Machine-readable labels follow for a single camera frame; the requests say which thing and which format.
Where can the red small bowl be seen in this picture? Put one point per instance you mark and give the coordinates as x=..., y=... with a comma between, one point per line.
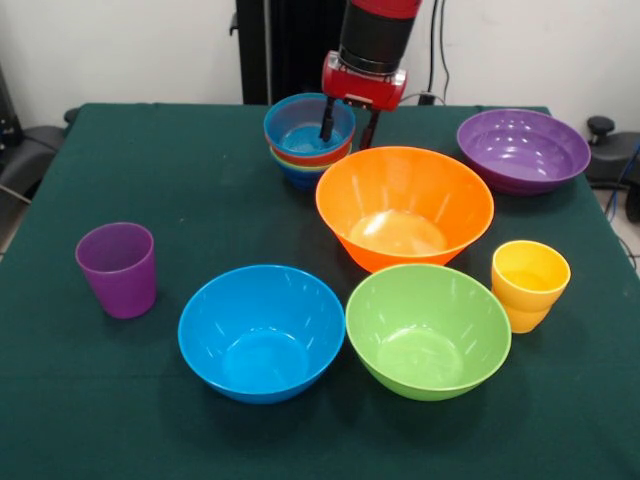
x=310, y=160

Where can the purple cup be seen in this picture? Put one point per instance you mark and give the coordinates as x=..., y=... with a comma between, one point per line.
x=120, y=285

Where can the light blue small bowl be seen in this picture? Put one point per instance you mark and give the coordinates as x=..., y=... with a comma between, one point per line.
x=295, y=142

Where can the small green bowl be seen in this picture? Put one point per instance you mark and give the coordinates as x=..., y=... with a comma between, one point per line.
x=300, y=168

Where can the black pedestal leg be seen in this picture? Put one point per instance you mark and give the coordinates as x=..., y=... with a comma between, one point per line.
x=30, y=150
x=605, y=160

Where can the large blue bowl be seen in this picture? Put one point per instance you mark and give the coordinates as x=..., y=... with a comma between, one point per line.
x=260, y=330

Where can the dark green tablecloth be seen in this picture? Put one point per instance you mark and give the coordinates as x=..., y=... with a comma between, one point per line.
x=100, y=400

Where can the large purple bowl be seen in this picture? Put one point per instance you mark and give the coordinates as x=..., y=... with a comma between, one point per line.
x=525, y=145

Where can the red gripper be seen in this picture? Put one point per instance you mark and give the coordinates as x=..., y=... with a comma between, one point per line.
x=362, y=87

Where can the large green bowl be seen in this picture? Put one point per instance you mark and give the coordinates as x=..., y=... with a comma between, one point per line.
x=425, y=325

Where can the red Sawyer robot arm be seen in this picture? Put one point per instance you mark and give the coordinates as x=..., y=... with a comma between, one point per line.
x=377, y=35

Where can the large orange bowl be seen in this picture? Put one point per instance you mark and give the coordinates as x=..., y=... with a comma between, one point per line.
x=405, y=185

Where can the dark blue small bowl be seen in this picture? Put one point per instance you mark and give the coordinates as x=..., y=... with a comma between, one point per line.
x=300, y=180

